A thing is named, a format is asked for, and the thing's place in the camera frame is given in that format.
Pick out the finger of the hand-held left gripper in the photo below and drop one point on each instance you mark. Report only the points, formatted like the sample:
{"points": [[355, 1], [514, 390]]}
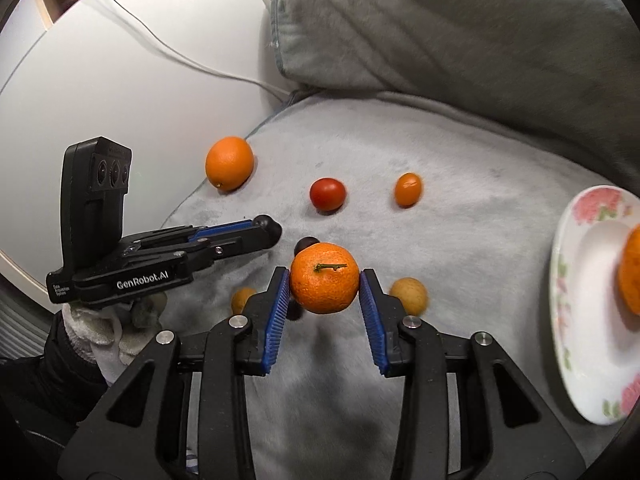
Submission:
{"points": [[235, 245], [220, 228]]}

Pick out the grey pillow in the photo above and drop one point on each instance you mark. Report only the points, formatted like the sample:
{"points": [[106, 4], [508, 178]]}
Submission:
{"points": [[450, 35]]}

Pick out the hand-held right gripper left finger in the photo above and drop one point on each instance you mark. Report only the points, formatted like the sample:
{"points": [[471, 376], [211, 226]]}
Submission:
{"points": [[277, 330]]}

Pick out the light grey fleece blanket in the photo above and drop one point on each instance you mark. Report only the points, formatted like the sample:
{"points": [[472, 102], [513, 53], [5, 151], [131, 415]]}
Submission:
{"points": [[475, 240]]}

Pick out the yellow-brown longan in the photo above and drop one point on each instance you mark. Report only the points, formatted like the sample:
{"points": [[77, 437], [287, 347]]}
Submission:
{"points": [[242, 300], [411, 296]]}

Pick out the dark cherry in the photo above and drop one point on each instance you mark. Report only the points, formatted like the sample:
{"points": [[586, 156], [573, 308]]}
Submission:
{"points": [[269, 225]]}

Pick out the dark purple plum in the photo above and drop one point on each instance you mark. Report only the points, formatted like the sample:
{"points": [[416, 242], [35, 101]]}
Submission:
{"points": [[304, 244]]}

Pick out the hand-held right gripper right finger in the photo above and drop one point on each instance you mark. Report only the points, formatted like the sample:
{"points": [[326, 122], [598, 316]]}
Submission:
{"points": [[372, 330]]}

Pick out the red tomato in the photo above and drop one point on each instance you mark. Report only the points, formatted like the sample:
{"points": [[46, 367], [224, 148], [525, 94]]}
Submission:
{"points": [[327, 194]]}

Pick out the person's left hand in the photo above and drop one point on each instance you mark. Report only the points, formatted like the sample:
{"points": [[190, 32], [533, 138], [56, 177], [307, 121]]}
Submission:
{"points": [[100, 332]]}

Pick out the small orange kumquat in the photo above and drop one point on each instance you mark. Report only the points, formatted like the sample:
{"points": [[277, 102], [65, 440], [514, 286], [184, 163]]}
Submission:
{"points": [[408, 189]]}

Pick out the mandarin with green stem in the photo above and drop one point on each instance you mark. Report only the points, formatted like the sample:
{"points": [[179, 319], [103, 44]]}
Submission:
{"points": [[325, 280]]}

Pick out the white bowl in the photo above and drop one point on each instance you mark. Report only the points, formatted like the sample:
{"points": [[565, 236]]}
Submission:
{"points": [[585, 310]]}

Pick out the large orange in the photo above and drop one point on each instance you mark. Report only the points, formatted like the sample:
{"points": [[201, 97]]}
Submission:
{"points": [[631, 275], [229, 163]]}

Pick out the person's left forearm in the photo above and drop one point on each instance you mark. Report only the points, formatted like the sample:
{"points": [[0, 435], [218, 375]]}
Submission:
{"points": [[50, 375]]}

